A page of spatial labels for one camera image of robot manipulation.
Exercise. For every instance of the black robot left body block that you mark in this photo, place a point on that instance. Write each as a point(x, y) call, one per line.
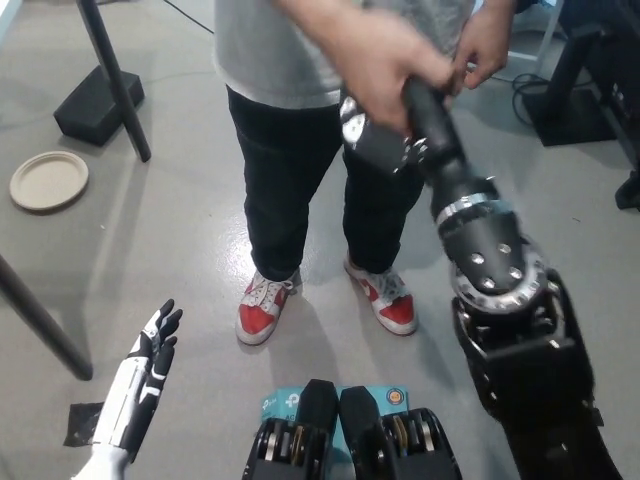
point(317, 402)

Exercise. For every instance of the person's right hand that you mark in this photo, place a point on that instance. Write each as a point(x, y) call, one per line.
point(390, 75)

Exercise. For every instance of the teal router box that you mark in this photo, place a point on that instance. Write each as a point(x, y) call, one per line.
point(280, 400)

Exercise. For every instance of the black flat stand base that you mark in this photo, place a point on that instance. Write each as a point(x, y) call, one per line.
point(570, 125)

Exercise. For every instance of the black trousers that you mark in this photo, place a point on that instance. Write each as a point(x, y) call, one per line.
point(280, 175)

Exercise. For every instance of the black tape patch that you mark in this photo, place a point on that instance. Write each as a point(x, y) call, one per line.
point(82, 425)

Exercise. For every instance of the white metal frame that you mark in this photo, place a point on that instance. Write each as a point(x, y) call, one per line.
point(542, 30)

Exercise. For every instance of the black foam block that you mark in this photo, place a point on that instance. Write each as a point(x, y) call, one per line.
point(95, 105)

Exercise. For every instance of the person's left hand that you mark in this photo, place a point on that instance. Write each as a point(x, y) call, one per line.
point(482, 55)

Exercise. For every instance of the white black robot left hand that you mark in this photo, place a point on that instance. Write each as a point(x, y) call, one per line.
point(145, 360)

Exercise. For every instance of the red white left sneaker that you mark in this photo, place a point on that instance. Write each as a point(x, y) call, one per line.
point(387, 305)

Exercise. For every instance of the grey T-shirt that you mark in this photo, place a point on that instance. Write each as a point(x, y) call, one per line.
point(260, 50)

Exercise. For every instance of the red white sneaker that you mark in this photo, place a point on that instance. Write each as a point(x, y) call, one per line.
point(387, 305)
point(260, 310)

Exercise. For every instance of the beige paper plate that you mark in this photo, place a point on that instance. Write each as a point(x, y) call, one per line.
point(49, 181)

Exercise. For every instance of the thin black slanted pole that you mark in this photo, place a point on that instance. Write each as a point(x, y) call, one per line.
point(117, 85)

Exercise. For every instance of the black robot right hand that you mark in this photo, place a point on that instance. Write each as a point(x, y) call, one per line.
point(435, 125)

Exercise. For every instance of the red white right sneaker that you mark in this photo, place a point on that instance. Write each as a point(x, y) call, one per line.
point(260, 310)

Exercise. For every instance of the thick black table leg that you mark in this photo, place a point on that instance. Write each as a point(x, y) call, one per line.
point(42, 325)

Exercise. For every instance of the black equipment foot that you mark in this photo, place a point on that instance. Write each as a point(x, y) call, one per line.
point(629, 195)

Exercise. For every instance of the black stand column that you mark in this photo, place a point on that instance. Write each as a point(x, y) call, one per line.
point(575, 65)

